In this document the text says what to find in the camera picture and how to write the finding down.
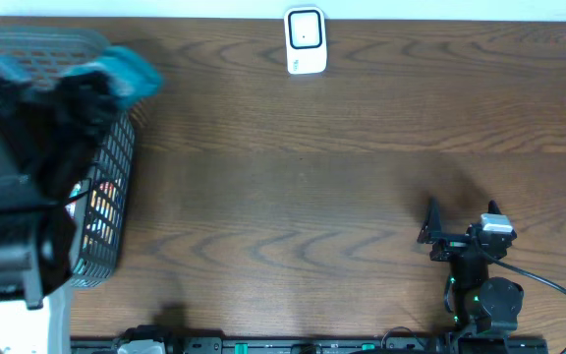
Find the teal mouthwash bottle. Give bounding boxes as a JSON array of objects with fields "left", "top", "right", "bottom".
[{"left": 62, "top": 46, "right": 163, "bottom": 110}]

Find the gray plastic basket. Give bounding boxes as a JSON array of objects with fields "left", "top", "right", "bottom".
[{"left": 0, "top": 27, "right": 136, "bottom": 289}]

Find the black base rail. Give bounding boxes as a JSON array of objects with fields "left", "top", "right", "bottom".
[{"left": 70, "top": 334, "right": 549, "bottom": 354}]

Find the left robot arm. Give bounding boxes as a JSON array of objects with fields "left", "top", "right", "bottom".
[{"left": 0, "top": 72, "right": 119, "bottom": 310}]

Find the white barcode scanner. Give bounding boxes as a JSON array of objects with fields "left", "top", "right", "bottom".
[{"left": 284, "top": 7, "right": 327, "bottom": 75}]

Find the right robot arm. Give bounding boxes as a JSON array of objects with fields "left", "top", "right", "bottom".
[{"left": 417, "top": 200, "right": 524, "bottom": 336}]

